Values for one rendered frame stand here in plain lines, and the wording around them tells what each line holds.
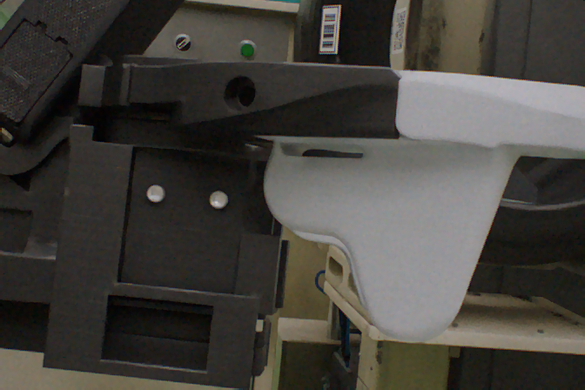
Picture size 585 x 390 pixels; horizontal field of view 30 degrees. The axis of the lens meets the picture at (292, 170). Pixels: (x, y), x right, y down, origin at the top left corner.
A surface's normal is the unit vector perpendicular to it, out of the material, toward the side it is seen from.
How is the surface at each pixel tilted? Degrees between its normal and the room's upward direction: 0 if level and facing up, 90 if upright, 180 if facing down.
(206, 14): 90
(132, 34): 121
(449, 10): 90
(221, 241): 82
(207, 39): 90
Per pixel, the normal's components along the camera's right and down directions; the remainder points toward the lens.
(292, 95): -0.27, -0.11
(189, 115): -0.66, -0.13
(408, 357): 0.13, 0.07
